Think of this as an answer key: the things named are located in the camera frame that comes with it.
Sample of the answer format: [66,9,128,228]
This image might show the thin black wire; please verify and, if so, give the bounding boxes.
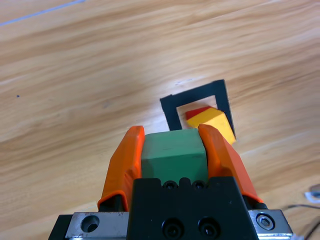
[286,203,320,210]

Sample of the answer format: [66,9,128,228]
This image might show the green wooden cube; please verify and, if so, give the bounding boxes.
[140,128,210,182]

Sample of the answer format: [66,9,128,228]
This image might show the red wooden cube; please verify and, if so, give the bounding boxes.
[185,105,214,120]

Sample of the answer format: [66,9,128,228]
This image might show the whitish curled strip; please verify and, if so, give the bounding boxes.
[304,183,320,202]

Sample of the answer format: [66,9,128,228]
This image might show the black tape square outline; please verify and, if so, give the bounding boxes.
[159,79,237,143]

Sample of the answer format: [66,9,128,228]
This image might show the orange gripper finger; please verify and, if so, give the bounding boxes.
[197,124,265,205]
[97,124,146,212]

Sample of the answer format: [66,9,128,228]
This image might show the yellow wooden cube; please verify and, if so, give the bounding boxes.
[186,107,238,146]

